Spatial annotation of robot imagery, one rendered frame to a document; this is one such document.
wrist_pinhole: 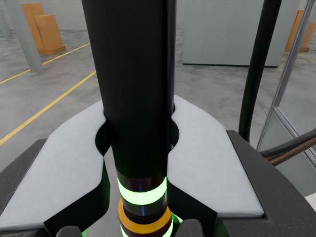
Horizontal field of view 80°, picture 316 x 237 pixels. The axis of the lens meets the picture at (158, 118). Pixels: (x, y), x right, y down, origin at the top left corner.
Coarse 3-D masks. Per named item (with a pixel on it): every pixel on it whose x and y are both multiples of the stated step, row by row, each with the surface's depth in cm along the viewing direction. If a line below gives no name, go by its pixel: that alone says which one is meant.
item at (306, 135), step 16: (272, 0) 11; (272, 16) 11; (272, 32) 12; (256, 48) 12; (256, 64) 13; (256, 80) 13; (256, 96) 14; (240, 112) 15; (240, 128) 16; (288, 144) 23
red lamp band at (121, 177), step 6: (114, 162) 12; (162, 168) 11; (120, 174) 11; (156, 174) 11; (162, 174) 12; (120, 180) 12; (126, 180) 11; (132, 180) 11; (138, 180) 11; (144, 180) 11; (150, 180) 11; (156, 180) 11; (162, 180) 12; (126, 186) 11; (132, 186) 11; (138, 186) 11; (144, 186) 11; (150, 186) 11; (156, 186) 12
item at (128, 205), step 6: (120, 192) 13; (162, 198) 13; (126, 204) 13; (132, 204) 12; (150, 204) 12; (156, 204) 13; (162, 204) 13; (132, 210) 13; (138, 210) 12; (144, 210) 12; (150, 210) 13; (156, 210) 13
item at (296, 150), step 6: (306, 144) 25; (312, 144) 25; (288, 150) 23; (294, 150) 24; (300, 150) 24; (276, 156) 23; (282, 156) 23; (288, 156) 23; (270, 162) 22; (276, 162) 22; (282, 162) 23
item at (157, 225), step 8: (120, 200) 15; (120, 208) 14; (168, 208) 14; (120, 216) 14; (168, 216) 14; (128, 224) 14; (136, 224) 13; (152, 224) 13; (160, 224) 13; (136, 232) 13; (144, 232) 13; (152, 232) 13
